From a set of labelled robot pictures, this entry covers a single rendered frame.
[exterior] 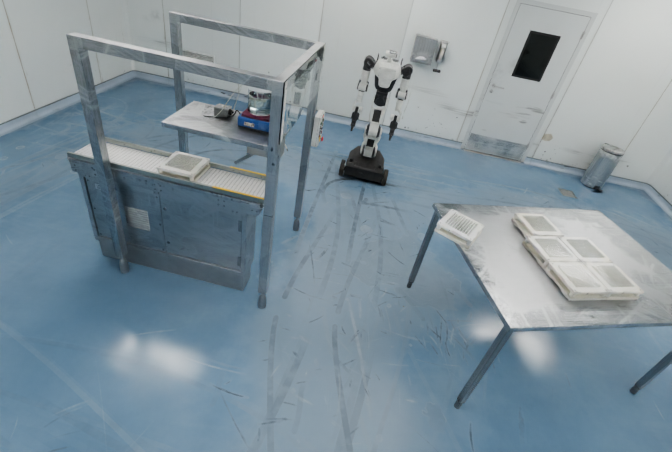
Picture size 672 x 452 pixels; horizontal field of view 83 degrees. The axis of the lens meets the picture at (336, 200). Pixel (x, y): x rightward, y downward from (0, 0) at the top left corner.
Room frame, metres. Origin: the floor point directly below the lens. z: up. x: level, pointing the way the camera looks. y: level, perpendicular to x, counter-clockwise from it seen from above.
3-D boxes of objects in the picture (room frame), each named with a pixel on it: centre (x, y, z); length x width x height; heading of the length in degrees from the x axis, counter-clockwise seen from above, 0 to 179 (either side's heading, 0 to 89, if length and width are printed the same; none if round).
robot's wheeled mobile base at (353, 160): (4.28, -0.28, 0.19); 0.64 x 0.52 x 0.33; 177
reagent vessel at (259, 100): (2.09, 0.54, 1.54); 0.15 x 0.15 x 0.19
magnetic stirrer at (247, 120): (2.10, 0.54, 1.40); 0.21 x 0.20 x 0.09; 176
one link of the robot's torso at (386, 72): (4.30, -0.28, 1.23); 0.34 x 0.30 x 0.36; 87
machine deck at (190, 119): (2.06, 0.72, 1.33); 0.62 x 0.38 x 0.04; 86
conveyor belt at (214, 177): (2.10, 1.10, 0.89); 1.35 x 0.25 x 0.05; 86
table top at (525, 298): (2.07, -1.58, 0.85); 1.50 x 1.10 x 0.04; 105
